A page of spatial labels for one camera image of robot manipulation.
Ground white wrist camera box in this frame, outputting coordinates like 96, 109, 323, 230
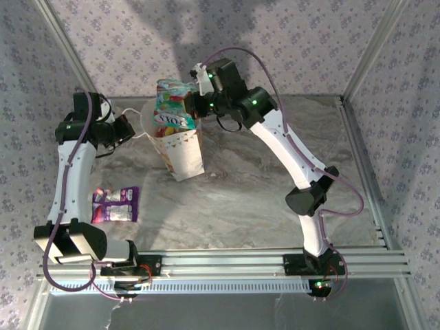
188, 63, 216, 97
98, 96, 117, 124

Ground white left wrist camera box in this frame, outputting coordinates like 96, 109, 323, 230
98, 96, 117, 124

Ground aluminium side frame rail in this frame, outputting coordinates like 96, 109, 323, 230
338, 95, 406, 252

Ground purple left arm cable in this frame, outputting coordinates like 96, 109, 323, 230
41, 88, 138, 303

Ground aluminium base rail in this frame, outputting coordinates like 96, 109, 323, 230
36, 250, 413, 280

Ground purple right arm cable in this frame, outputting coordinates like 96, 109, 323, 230
205, 47, 364, 303

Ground aluminium frame post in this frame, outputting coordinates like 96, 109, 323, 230
33, 0, 104, 108
341, 0, 410, 102

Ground purple and silver candy bag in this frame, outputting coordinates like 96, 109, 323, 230
91, 186, 140, 224

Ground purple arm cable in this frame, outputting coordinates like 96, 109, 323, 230
205, 47, 364, 303
41, 88, 138, 303

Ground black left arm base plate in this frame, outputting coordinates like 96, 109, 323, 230
100, 254, 163, 278

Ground white slotted cable duct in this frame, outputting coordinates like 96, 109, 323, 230
49, 278, 316, 295

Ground teal Fox's candy bag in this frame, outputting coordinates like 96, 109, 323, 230
153, 78, 200, 130

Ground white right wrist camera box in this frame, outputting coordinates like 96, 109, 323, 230
188, 63, 216, 97

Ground white paper bag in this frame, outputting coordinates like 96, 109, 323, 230
122, 99, 206, 182

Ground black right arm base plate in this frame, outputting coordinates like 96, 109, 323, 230
282, 253, 347, 276

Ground grey metal lower shelf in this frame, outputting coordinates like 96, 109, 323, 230
37, 294, 412, 330

